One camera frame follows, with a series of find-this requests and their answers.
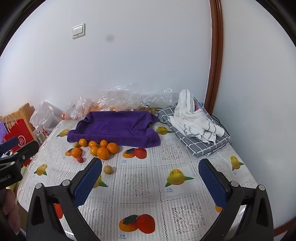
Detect white light switch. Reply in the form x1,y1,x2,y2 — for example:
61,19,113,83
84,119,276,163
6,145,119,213
72,23,86,40

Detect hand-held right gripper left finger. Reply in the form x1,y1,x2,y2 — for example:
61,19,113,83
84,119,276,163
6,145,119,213
26,157,103,241

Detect red paper bag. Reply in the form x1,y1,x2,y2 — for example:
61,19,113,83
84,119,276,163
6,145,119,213
3,114,37,167

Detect grey checked cloth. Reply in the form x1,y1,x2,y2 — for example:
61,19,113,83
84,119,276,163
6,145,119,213
157,97,232,158

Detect mango print tablecloth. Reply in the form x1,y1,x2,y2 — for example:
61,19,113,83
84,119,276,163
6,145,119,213
16,116,258,241

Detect pile of brown longans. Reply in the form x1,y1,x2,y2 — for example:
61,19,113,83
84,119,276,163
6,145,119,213
133,105,162,114

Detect white plastic bag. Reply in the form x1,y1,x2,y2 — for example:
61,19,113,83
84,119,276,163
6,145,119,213
30,101,61,132

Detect heap of bagged oranges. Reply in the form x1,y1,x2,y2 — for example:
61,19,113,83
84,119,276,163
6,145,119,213
60,103,121,121

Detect purple bag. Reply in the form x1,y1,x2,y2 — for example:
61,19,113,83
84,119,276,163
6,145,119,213
0,120,10,145

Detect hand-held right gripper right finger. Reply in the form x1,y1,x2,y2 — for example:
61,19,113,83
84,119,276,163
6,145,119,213
198,158,274,241

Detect red label packet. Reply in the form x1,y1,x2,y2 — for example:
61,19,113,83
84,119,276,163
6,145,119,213
35,126,50,145

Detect purple towel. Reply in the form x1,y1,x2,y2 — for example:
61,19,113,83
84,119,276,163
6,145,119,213
67,111,161,149

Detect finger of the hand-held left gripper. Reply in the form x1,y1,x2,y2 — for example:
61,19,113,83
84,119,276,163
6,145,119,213
9,140,39,166
0,136,19,154

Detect white striped towel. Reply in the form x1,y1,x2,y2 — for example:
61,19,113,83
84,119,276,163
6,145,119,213
167,89,225,143

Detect large clear plastic bag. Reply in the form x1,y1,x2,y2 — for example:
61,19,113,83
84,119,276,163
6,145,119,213
94,84,148,112

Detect crumpled clear plastic bag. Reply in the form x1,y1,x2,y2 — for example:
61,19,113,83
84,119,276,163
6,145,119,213
142,88,179,109

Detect black cable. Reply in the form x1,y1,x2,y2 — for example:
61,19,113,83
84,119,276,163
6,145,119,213
209,113,230,137

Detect person's left hand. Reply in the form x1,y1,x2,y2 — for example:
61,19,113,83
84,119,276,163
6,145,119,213
0,189,21,234

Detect brown wooden door frame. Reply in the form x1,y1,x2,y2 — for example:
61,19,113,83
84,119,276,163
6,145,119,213
203,0,223,115

